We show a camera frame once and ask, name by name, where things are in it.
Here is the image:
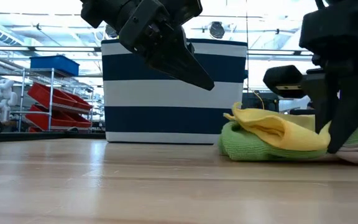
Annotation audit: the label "yellow towel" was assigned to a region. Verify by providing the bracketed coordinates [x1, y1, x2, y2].
[223, 101, 358, 152]

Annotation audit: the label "navy white striped basket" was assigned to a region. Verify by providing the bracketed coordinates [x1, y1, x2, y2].
[100, 37, 248, 144]

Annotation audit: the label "yellow cable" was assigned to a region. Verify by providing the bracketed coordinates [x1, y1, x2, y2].
[252, 90, 265, 110]

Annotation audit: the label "black table frame rail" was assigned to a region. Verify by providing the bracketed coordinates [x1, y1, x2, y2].
[0, 130, 107, 144]

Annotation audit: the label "round dark ceiling fixture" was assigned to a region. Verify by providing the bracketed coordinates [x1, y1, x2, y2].
[104, 24, 118, 40]
[209, 21, 226, 40]

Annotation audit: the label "black equipment cabinet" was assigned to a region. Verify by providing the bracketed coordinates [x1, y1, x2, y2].
[241, 91, 281, 113]

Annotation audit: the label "ceiling ventilation duct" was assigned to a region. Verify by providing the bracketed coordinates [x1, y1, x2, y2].
[0, 21, 24, 47]

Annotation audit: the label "blue bin on wire rack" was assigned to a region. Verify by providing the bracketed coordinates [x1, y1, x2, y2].
[29, 55, 80, 77]

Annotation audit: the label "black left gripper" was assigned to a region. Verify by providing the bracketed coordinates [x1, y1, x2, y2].
[118, 0, 216, 91]

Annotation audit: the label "red storage bin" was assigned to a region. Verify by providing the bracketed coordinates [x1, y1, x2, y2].
[27, 82, 78, 108]
[25, 104, 48, 129]
[73, 113, 92, 128]
[63, 91, 93, 111]

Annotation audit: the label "green microfibre towel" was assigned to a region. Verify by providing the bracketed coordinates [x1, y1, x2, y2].
[218, 121, 358, 162]

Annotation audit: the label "metal wire shelf rack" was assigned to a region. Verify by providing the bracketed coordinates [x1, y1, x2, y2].
[11, 67, 95, 134]

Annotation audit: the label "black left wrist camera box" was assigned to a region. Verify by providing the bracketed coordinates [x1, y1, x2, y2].
[166, 0, 203, 26]

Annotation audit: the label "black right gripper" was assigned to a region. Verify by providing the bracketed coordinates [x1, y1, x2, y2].
[262, 57, 358, 154]

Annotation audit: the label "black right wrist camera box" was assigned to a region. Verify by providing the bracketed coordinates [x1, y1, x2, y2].
[299, 0, 358, 60]

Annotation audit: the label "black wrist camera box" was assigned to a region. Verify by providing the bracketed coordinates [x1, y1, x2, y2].
[166, 0, 203, 26]
[299, 0, 358, 60]

